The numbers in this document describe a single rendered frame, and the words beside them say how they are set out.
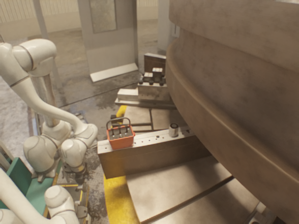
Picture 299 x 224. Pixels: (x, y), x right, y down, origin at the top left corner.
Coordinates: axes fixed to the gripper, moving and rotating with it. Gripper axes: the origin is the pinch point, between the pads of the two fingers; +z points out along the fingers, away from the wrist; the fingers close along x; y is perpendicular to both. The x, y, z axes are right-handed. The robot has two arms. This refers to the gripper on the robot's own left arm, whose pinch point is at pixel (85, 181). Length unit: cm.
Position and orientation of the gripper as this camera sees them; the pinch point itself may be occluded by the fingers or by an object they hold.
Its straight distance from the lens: 124.9
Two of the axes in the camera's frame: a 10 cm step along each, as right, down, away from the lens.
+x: -1.2, -5.9, 8.0
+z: 0.0, 8.1, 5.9
